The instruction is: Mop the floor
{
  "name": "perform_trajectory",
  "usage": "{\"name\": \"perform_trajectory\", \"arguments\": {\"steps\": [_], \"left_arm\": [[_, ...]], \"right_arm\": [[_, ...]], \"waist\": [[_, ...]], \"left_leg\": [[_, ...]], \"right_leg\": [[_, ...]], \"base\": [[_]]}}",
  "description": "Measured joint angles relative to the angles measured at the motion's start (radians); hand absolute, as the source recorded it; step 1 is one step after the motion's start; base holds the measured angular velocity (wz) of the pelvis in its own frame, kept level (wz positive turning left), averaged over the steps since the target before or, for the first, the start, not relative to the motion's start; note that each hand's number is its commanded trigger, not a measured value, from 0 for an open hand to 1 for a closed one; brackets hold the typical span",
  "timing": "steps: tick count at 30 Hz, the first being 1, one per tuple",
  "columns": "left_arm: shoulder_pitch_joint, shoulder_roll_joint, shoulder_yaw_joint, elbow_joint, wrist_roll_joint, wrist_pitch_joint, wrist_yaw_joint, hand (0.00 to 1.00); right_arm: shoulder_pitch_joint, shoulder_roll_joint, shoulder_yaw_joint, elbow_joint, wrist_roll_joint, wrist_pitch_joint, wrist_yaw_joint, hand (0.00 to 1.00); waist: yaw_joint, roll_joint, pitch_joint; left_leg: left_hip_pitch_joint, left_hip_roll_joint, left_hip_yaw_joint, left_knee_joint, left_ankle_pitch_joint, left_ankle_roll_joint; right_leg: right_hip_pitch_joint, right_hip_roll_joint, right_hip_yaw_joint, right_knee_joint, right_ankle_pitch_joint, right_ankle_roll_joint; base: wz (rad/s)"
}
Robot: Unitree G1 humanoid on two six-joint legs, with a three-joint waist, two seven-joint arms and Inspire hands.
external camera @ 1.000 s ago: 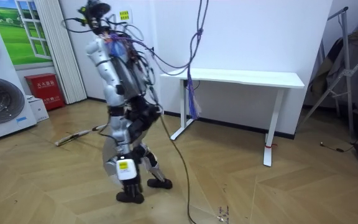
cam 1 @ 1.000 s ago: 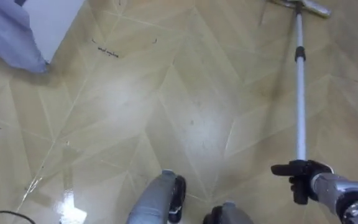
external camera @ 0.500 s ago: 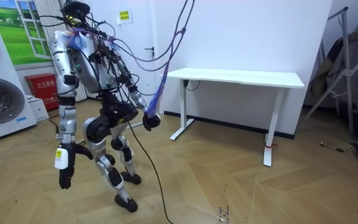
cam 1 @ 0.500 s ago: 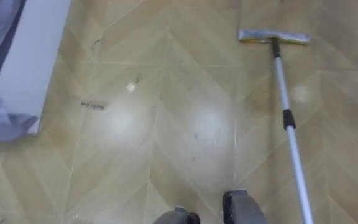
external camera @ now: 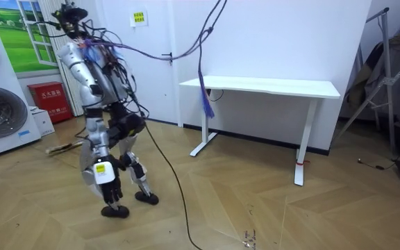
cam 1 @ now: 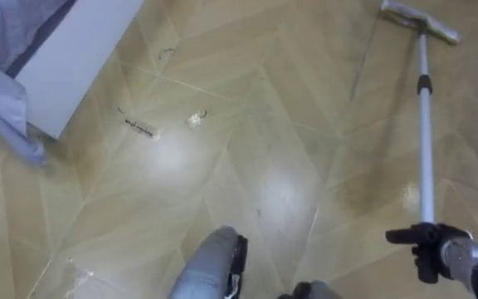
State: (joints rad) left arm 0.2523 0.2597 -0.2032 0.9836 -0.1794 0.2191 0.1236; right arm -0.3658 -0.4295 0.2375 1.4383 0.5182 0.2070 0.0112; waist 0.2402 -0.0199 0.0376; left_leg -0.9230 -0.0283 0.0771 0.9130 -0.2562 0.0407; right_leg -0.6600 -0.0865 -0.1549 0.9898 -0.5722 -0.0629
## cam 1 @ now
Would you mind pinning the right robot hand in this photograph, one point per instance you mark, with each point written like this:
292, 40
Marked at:
425, 243

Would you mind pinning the silver mop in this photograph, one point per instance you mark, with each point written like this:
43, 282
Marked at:
425, 137

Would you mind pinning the crumpled white paper scrap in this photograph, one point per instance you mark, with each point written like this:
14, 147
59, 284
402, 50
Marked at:
194, 120

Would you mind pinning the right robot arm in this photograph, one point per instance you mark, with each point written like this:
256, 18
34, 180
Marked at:
473, 261

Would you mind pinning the grey bed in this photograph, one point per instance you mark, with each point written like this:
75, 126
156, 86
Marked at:
69, 58

